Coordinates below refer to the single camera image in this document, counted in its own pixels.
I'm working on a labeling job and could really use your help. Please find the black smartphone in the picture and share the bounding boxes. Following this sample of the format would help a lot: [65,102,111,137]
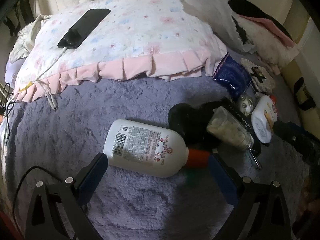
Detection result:
[57,8,111,50]

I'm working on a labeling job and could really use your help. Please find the small white bottle orange cap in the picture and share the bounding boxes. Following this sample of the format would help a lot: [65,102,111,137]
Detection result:
[251,95,278,144]

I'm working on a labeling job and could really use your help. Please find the clear jar of white pellets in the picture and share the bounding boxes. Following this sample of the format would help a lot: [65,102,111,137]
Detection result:
[206,106,255,152]

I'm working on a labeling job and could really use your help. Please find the white ruffled cloth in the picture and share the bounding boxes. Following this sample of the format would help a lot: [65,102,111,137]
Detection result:
[11,15,50,60]

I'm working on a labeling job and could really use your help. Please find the purple fluffy blanket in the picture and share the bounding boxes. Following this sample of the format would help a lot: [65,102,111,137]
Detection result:
[0,45,320,240]

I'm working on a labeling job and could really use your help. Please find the pink ruffled blanket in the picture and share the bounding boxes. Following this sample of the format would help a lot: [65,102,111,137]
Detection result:
[14,0,228,103]

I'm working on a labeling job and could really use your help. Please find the yellow bolster with black strap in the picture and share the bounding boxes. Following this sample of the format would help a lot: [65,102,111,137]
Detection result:
[282,57,320,130]

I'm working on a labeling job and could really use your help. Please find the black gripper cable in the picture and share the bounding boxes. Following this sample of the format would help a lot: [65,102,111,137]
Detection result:
[14,166,50,230]

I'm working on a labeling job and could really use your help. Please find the black fuzzy object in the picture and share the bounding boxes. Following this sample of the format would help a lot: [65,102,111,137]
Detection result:
[168,102,240,150]

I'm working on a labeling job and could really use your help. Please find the cream pouch with dark bow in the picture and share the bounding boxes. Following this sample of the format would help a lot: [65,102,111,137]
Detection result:
[240,58,275,94]

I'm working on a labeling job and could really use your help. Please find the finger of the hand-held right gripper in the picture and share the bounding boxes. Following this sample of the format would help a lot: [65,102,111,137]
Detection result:
[274,120,320,163]

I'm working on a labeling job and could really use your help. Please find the white lotion bottle orange cap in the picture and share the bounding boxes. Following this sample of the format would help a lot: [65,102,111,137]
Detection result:
[103,119,212,178]

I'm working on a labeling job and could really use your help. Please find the round plush face keychain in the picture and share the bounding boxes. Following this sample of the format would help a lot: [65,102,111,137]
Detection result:
[236,94,255,117]

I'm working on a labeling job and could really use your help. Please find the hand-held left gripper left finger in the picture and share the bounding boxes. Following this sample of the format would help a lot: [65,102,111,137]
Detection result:
[25,152,109,240]

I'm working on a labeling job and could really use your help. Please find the white charging cable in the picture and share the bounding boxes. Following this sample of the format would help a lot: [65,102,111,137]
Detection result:
[15,47,68,110]

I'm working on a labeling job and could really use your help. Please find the clear bag with black print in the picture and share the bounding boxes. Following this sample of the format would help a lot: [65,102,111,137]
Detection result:
[175,0,257,54]

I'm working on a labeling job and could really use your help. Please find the blue snack packet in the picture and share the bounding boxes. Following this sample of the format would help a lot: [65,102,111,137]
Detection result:
[213,52,252,99]

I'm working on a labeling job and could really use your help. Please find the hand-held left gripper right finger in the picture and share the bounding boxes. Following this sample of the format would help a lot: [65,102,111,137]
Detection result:
[209,152,293,240]

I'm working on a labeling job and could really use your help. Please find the black pen with white print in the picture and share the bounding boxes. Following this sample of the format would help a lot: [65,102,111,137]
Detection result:
[225,101,262,155]

